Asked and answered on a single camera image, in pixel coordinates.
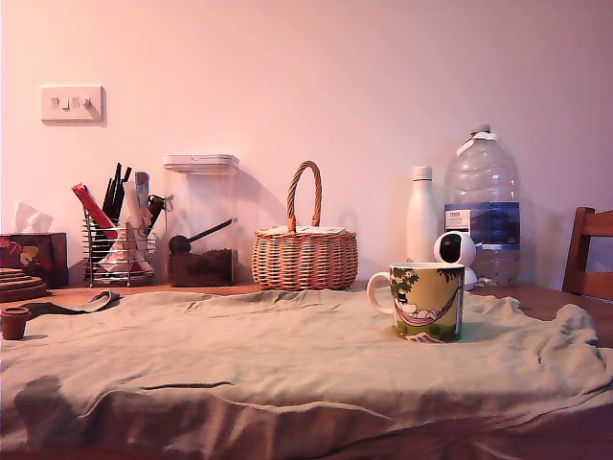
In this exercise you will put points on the brown coffee capsule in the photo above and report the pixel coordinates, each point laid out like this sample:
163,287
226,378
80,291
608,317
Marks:
14,326

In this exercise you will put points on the ground coffee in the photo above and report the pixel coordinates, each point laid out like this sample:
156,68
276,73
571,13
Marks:
201,268

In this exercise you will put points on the dark coffee scoop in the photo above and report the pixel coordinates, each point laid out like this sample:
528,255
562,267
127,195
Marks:
179,244

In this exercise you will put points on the white card box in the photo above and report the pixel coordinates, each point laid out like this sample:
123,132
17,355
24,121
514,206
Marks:
330,230
282,231

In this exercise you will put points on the clear storage container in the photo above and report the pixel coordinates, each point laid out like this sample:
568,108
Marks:
201,191

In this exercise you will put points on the white metal bottle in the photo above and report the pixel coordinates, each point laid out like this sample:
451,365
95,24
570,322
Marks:
421,215

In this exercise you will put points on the pale green cloth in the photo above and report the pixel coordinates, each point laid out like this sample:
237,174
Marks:
239,345

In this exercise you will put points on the illustrated ceramic mug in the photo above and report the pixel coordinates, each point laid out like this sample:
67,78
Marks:
431,306

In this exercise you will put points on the tall white blue-topped packet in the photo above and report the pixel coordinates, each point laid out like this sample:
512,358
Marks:
142,184

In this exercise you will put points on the large clear water bottle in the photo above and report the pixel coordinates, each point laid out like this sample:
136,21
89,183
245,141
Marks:
481,182

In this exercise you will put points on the crumpled white paper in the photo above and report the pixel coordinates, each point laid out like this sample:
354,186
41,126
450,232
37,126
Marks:
122,249

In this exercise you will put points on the black chopstick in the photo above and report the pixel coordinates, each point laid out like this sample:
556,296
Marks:
107,201
117,191

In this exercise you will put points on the red packet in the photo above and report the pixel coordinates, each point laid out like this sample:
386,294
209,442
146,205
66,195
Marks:
91,203

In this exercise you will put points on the dark floral tissue box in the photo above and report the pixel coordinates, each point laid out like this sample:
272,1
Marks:
43,259

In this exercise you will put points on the white tissue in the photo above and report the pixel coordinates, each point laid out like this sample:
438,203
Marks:
31,218

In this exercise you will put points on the wooden chair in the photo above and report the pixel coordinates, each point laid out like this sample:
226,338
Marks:
586,249

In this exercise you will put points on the cork trivet stack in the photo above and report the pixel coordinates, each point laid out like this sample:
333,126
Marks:
21,287

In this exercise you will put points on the small white round camera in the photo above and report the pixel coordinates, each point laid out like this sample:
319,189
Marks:
467,249

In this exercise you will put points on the white wall light switch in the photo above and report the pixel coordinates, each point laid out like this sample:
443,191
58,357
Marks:
72,105

